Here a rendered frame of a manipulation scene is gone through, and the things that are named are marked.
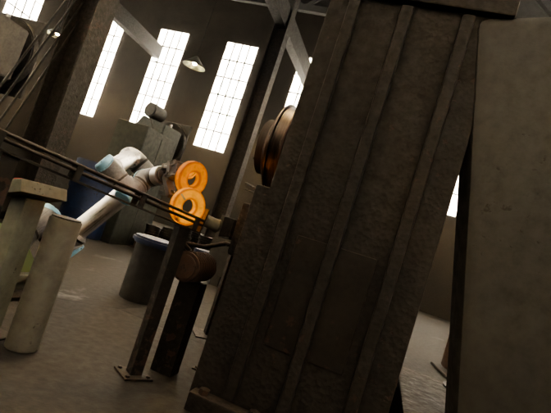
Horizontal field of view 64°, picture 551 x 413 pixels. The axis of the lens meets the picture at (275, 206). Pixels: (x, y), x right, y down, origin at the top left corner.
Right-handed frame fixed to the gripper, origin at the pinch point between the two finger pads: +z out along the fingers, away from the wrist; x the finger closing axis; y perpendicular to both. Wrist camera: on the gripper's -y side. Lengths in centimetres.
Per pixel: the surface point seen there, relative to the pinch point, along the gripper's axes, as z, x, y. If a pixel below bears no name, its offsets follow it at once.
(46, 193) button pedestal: -32, -44, -17
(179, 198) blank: 6.7, -10.9, -14.2
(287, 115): 27, 29, 34
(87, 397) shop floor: -1, -32, -87
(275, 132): 24.6, 24.0, 24.4
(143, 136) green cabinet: -301, 177, 139
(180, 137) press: -626, 497, 318
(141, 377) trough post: -10, -4, -84
